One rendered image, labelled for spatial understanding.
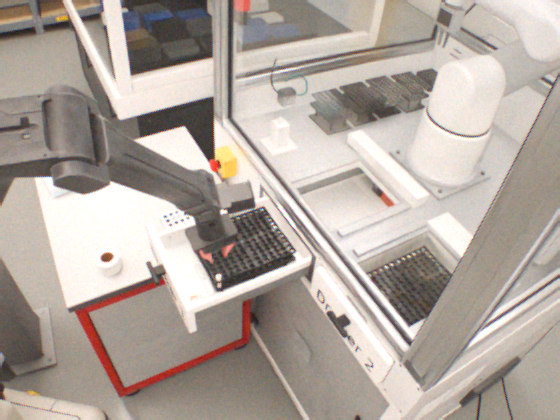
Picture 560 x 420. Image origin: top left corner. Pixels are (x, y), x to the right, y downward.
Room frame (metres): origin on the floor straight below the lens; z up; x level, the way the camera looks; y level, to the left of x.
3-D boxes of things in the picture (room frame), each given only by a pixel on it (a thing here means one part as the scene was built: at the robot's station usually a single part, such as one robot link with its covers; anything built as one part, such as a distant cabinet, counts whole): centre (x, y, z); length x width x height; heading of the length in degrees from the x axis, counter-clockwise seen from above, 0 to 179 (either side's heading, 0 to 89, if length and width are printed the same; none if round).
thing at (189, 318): (0.65, 0.24, 0.87); 0.29 x 0.02 x 0.11; 33
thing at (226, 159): (1.09, 0.17, 0.88); 0.07 x 0.05 x 0.07; 33
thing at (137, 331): (1.00, 0.45, 0.38); 0.62 x 0.58 x 0.76; 33
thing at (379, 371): (0.56, -0.20, 0.87); 0.29 x 0.02 x 0.11; 33
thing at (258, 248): (0.76, 0.07, 0.87); 0.22 x 0.18 x 0.06; 123
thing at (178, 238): (0.76, 0.07, 0.86); 0.40 x 0.26 x 0.06; 123
